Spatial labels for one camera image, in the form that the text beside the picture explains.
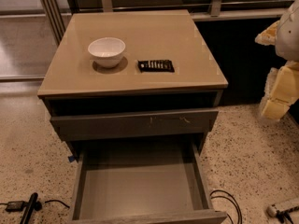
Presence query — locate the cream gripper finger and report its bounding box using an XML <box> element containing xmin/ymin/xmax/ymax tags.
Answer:
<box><xmin>255</xmin><ymin>21</ymin><xmax>278</xmax><ymax>46</ymax></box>
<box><xmin>261</xmin><ymin>61</ymin><xmax>299</xmax><ymax>120</ymax></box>

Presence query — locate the black rxbar chocolate wrapper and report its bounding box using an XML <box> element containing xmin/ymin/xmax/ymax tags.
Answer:
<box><xmin>137</xmin><ymin>60</ymin><xmax>175</xmax><ymax>73</ymax></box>

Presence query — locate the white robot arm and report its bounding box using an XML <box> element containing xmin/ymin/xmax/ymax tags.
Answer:
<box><xmin>255</xmin><ymin>0</ymin><xmax>299</xmax><ymax>121</ymax></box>

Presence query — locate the grey drawer cabinet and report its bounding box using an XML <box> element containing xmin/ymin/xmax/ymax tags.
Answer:
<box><xmin>36</xmin><ymin>9</ymin><xmax>229</xmax><ymax>224</ymax></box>

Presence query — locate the closed grey top drawer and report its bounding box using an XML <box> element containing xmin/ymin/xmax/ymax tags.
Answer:
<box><xmin>50</xmin><ymin>109</ymin><xmax>218</xmax><ymax>142</ymax></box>

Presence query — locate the open grey middle drawer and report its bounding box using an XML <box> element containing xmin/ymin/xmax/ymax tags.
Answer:
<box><xmin>67</xmin><ymin>134</ymin><xmax>227</xmax><ymax>224</ymax></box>

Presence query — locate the white power strip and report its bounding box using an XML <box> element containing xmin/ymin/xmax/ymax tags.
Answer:
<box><xmin>266</xmin><ymin>197</ymin><xmax>299</xmax><ymax>218</ymax></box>

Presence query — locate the white ceramic bowl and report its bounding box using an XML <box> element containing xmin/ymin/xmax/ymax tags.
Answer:
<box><xmin>88</xmin><ymin>37</ymin><xmax>126</xmax><ymax>68</ymax></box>

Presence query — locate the blue tape piece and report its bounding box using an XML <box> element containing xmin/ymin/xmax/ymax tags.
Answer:
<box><xmin>68</xmin><ymin>155</ymin><xmax>76</xmax><ymax>163</ymax></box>

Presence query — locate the black power adapter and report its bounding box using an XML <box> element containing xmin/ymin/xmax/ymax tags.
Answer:
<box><xmin>6</xmin><ymin>201</ymin><xmax>26</xmax><ymax>212</ymax></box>

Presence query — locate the black floor cable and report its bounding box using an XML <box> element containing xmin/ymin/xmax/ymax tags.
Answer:
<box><xmin>209</xmin><ymin>189</ymin><xmax>244</xmax><ymax>224</ymax></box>

